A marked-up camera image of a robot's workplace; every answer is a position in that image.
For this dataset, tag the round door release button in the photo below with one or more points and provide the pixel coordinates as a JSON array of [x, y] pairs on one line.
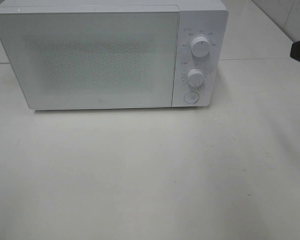
[[191, 97]]

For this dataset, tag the white timer knob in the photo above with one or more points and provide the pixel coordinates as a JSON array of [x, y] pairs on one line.
[[195, 77]]

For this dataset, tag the white microwave oven body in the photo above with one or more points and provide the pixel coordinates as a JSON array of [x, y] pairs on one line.
[[195, 17]]

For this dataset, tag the upper white power knob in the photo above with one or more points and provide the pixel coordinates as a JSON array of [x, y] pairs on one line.
[[200, 45]]

